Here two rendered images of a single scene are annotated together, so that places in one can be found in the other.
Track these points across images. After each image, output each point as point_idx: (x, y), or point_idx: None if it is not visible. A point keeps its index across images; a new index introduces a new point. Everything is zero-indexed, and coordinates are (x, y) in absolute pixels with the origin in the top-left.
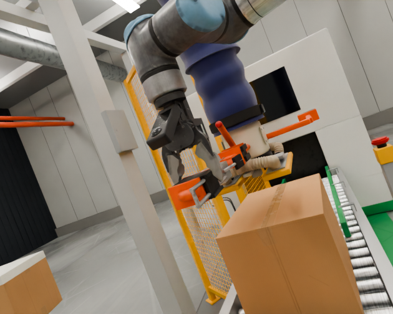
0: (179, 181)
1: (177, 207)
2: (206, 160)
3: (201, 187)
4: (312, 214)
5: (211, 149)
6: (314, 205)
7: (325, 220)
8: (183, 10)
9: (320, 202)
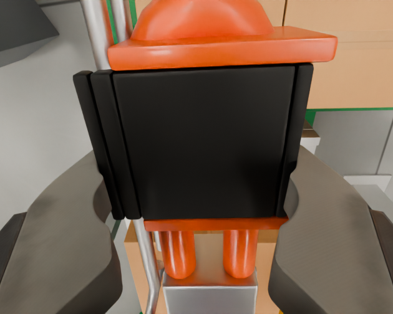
0: (291, 157)
1: (285, 26)
2: (78, 202)
3: (129, 39)
4: (138, 245)
5: None
6: (141, 267)
7: (126, 233)
8: None
9: (133, 273)
